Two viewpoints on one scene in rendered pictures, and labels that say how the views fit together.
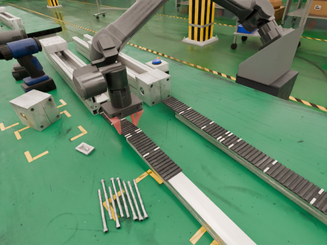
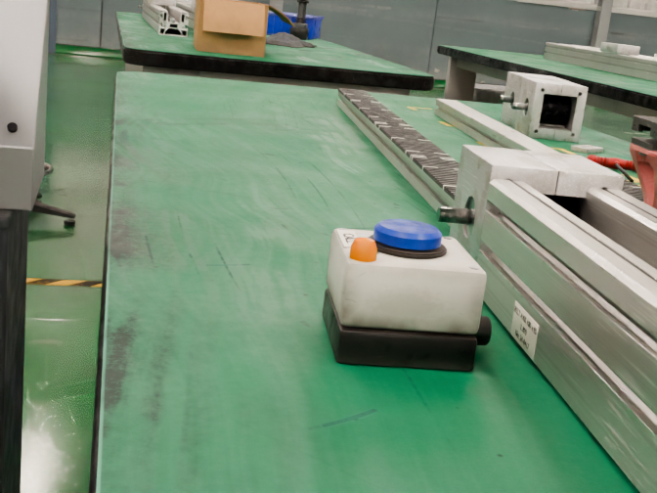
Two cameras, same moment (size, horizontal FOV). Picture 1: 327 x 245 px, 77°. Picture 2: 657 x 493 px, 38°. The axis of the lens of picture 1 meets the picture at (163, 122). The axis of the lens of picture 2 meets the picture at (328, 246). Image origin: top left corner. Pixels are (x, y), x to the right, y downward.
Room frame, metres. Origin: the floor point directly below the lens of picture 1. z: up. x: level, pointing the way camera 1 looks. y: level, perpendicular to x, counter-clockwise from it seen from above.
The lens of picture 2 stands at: (1.43, 0.21, 0.98)
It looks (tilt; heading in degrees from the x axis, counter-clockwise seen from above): 15 degrees down; 206
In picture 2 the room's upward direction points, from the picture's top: 6 degrees clockwise
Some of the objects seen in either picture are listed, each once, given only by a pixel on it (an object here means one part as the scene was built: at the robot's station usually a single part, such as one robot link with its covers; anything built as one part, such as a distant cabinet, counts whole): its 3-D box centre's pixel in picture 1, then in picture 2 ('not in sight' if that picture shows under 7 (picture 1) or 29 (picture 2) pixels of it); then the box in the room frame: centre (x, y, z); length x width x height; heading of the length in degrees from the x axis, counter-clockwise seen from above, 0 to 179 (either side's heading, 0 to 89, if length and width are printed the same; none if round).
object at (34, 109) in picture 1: (40, 108); not in sight; (0.61, 0.43, 0.83); 0.11 x 0.10 x 0.10; 148
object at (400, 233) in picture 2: (156, 61); (407, 241); (0.91, 0.01, 0.84); 0.04 x 0.04 x 0.02
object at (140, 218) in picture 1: (134, 199); not in sight; (0.26, 0.08, 0.78); 0.11 x 0.01 x 0.01; 20
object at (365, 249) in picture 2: not in sight; (364, 247); (0.96, 0.00, 0.85); 0.01 x 0.01 x 0.01
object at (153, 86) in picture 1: (156, 86); (514, 218); (0.71, 0.02, 0.83); 0.12 x 0.09 x 0.10; 124
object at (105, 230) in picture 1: (102, 209); not in sight; (0.24, 0.15, 0.78); 0.11 x 0.01 x 0.01; 19
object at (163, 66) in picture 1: (155, 69); (414, 294); (0.91, 0.02, 0.81); 0.10 x 0.08 x 0.06; 124
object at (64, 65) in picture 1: (70, 68); not in sight; (0.97, 0.43, 0.82); 0.80 x 0.10 x 0.09; 34
